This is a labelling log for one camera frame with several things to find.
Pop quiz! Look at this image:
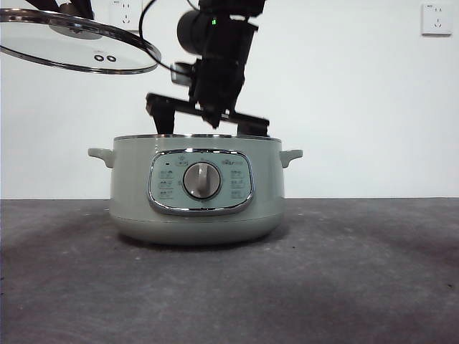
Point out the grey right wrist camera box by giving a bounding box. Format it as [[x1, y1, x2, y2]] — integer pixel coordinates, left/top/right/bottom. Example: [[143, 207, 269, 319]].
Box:
[[170, 62, 197, 86]]

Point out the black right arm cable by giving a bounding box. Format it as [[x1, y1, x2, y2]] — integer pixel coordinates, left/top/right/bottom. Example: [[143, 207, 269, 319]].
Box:
[[137, 0, 176, 72]]

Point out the glass lid with green knob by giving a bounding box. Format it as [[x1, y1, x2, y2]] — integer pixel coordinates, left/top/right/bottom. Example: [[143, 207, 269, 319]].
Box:
[[0, 9, 161, 75]]

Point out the white wall socket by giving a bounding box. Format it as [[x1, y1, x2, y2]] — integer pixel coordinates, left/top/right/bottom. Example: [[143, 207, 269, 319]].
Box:
[[420, 3, 453, 37], [109, 0, 143, 35]]

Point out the sage green electric pot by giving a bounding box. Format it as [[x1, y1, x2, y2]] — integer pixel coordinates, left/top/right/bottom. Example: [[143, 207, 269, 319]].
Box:
[[87, 133, 304, 247]]

